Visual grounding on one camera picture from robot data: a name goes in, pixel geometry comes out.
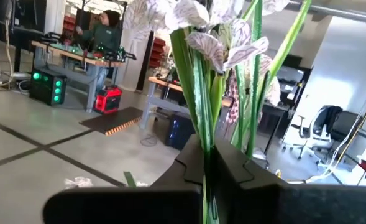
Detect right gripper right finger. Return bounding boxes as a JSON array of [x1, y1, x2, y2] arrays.
[[212, 136, 366, 224]]

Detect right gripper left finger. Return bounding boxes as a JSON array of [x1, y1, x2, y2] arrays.
[[42, 134, 205, 224]]

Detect white veined orchid stem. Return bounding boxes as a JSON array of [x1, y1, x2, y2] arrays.
[[122, 0, 313, 224]]

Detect white office chair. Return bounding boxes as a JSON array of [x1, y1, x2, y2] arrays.
[[281, 105, 344, 161]]

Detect black orange-striped floor mat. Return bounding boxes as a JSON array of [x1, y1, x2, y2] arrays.
[[79, 106, 144, 137]]

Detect computer tower blue lights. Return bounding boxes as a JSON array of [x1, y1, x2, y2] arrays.
[[165, 113, 196, 151]]

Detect wooden-top grey workbench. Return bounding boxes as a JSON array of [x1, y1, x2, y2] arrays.
[[31, 39, 127, 113], [140, 76, 234, 130]]

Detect computer tower green lights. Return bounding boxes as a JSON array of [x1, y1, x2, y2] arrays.
[[29, 68, 68, 107]]

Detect person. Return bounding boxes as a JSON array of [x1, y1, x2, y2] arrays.
[[75, 9, 122, 95]]

